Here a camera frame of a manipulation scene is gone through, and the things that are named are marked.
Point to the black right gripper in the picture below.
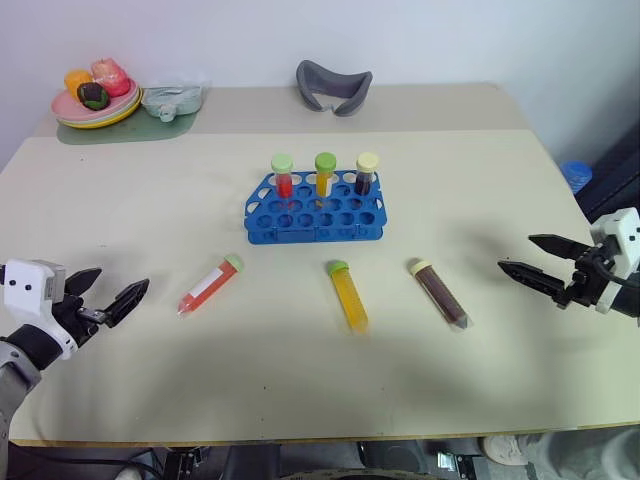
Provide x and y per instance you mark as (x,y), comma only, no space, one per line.
(590,277)

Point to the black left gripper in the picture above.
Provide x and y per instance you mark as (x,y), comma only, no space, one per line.
(80,312)

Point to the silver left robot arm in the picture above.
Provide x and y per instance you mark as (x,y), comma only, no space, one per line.
(20,370)

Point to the red labelled tube green cap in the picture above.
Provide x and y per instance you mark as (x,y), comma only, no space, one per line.
(208,287)

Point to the dark liquid tube cream cap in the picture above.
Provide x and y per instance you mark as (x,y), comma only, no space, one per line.
(440,294)
(364,177)

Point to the yellow liquid tube green cap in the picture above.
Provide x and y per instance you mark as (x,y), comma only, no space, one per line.
(348,296)
(324,176)

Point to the red liquid tube green cap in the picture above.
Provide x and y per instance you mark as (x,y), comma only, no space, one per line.
(283,180)

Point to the blue plastic test tube rack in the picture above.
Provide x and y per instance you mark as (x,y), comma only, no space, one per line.
(320,216)

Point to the blue bottle cap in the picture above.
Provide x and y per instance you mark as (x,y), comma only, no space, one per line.
(577,175)

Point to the green placemat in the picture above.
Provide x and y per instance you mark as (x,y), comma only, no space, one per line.
(125,127)

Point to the yellow plate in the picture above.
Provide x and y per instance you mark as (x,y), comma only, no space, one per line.
(117,117)

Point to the pale green plate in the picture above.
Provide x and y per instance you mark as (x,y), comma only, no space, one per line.
(111,114)

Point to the pink plate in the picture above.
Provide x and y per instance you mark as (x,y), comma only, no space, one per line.
(75,106)

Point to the white shoe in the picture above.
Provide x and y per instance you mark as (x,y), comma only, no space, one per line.
(505,448)

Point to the dark brown green toy fruit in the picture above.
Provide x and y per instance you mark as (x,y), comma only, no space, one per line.
(93,96)

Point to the clear bag with green cloth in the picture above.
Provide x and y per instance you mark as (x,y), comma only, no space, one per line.
(172,99)

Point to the orange toy fruit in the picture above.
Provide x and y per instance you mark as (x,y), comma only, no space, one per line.
(77,80)

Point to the pink toy peach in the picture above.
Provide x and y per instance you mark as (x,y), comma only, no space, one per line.
(111,76)

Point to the dark rounded base shape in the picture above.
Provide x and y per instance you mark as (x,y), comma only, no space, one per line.
(395,457)

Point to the grey curved foam pad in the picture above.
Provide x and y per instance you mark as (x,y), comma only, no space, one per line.
(332,90)

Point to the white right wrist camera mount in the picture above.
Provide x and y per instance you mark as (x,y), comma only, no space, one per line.
(617,242)

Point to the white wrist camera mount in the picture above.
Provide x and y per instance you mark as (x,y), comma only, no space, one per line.
(617,242)
(30,292)

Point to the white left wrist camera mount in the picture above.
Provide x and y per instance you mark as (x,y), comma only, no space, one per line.
(30,292)

